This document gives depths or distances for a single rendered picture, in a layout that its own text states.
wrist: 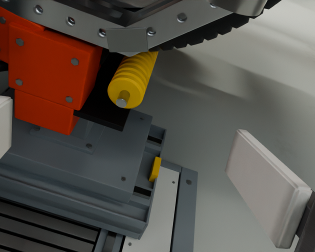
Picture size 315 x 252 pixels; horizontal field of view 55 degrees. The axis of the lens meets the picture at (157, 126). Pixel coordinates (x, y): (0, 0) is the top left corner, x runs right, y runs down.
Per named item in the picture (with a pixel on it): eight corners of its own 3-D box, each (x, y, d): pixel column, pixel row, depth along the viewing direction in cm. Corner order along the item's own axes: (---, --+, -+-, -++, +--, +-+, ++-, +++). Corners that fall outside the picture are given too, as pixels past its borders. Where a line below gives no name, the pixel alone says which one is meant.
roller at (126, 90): (160, 46, 71) (168, 23, 67) (134, 123, 48) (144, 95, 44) (136, 37, 70) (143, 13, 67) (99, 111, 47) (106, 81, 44)
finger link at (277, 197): (298, 188, 12) (315, 189, 12) (235, 128, 18) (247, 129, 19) (275, 249, 13) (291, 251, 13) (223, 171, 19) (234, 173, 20)
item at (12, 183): (158, 146, 105) (168, 126, 99) (138, 242, 77) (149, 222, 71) (17, 98, 101) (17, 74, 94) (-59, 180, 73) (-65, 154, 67)
